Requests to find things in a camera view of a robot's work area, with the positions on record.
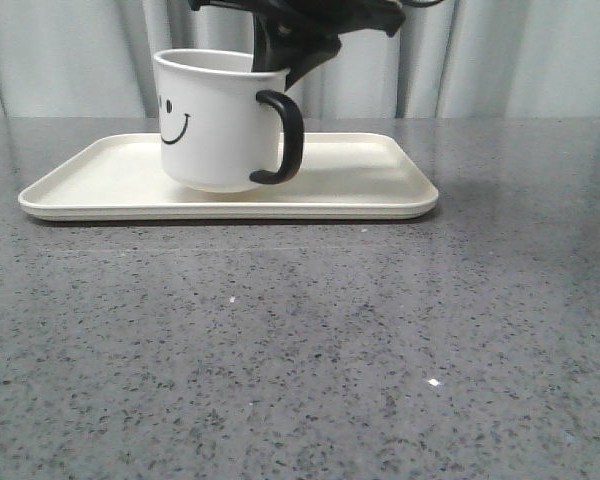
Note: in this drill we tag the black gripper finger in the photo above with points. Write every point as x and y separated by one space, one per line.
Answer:
276 41
312 53

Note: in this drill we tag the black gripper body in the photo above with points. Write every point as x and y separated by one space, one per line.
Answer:
322 18

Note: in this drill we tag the white smiley face mug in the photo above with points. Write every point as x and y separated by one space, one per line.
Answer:
224 127

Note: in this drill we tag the cream rectangular plastic tray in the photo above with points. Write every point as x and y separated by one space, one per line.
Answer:
343 176

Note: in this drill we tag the pale green curtain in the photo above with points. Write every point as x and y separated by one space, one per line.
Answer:
458 59

